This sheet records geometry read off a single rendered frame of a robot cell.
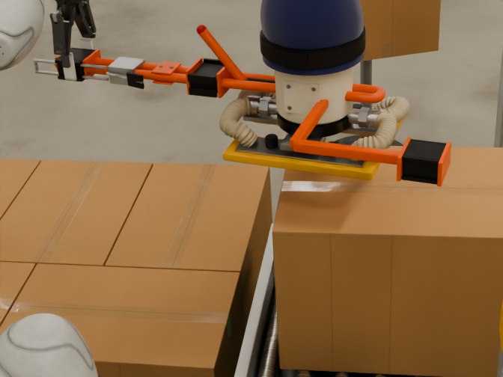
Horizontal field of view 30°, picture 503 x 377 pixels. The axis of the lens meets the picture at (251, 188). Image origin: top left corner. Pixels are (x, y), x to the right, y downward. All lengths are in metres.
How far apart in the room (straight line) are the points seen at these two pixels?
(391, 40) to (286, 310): 1.73
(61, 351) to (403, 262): 0.82
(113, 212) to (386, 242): 1.15
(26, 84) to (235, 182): 2.48
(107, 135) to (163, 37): 1.25
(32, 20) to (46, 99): 3.43
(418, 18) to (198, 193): 1.20
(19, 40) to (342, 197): 0.88
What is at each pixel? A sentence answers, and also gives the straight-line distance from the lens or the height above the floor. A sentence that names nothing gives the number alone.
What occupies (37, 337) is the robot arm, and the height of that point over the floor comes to 1.10.
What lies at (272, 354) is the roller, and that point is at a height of 0.55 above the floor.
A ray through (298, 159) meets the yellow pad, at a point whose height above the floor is 1.09.
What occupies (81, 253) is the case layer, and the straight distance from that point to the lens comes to 2.79.
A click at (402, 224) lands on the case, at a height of 0.95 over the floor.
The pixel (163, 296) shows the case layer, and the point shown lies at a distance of 2.57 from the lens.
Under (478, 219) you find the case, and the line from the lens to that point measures 2.10.
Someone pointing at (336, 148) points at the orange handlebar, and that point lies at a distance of 1.82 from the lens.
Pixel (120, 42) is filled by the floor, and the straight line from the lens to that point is 5.72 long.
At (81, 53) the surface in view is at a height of 1.23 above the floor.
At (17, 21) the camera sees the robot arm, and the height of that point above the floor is 1.54.
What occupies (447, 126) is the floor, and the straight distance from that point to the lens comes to 4.55.
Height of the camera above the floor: 2.09
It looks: 31 degrees down
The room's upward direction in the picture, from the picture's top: 4 degrees counter-clockwise
